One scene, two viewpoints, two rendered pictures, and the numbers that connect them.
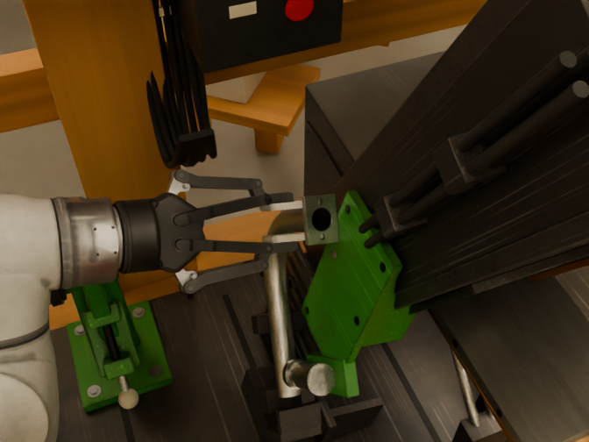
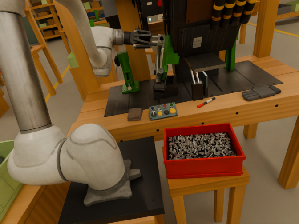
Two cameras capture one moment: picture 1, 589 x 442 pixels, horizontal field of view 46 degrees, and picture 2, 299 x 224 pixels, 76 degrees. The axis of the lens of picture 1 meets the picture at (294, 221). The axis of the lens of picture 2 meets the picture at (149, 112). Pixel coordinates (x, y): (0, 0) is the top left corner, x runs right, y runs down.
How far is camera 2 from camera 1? 0.78 m
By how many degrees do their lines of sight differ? 23
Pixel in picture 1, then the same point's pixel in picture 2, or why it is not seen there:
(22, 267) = (106, 34)
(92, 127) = not seen: hidden behind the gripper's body
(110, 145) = not seen: hidden behind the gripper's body
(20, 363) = (104, 50)
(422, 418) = (188, 94)
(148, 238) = (127, 34)
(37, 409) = (105, 55)
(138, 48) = (135, 20)
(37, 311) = (108, 43)
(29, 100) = not seen: hidden behind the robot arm
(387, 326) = (173, 58)
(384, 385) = (182, 90)
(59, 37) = (122, 17)
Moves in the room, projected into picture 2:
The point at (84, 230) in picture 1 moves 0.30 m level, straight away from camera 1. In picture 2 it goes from (117, 31) to (117, 23)
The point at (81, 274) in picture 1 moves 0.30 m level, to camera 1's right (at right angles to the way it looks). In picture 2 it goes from (116, 38) to (167, 32)
